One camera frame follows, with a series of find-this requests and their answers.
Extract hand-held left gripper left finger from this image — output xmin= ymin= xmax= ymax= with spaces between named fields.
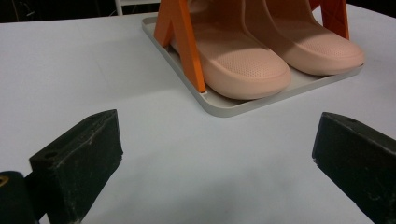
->
xmin=28 ymin=108 xmax=124 ymax=224

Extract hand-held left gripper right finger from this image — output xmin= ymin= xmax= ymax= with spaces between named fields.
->
xmin=311 ymin=111 xmax=396 ymax=224

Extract pink slipper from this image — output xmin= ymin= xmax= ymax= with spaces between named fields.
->
xmin=242 ymin=0 xmax=366 ymax=77
xmin=170 ymin=0 xmax=292 ymax=101

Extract grey shoe rack orange supports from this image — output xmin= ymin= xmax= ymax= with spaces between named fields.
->
xmin=141 ymin=0 xmax=365 ymax=119

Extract pale blue table cover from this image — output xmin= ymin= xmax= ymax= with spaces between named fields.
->
xmin=0 ymin=3 xmax=396 ymax=224

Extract white desk frame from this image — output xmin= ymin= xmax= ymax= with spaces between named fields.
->
xmin=114 ymin=0 xmax=163 ymax=17

